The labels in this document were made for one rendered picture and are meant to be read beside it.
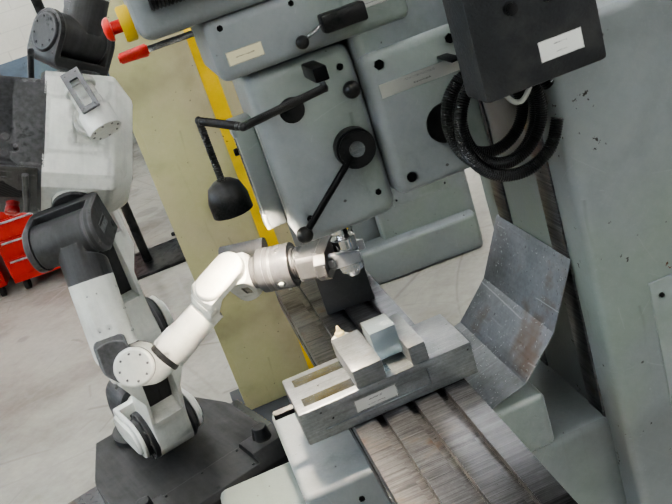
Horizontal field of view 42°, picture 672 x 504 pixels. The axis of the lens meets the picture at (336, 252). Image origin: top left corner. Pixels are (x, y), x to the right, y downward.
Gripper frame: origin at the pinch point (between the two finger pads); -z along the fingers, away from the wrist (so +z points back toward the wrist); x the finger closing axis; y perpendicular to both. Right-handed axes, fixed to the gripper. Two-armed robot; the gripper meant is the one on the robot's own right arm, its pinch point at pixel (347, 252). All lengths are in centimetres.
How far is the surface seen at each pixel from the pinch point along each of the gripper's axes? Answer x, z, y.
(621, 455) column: -1, -42, 55
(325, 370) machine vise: -7.3, 9.6, 20.4
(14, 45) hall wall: 759, 502, -7
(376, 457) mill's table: -27.7, -1.2, 27.4
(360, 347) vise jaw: -7.9, 1.2, 16.4
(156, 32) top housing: -20, 13, -51
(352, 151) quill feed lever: -10.4, -9.2, -22.3
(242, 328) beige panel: 146, 92, 85
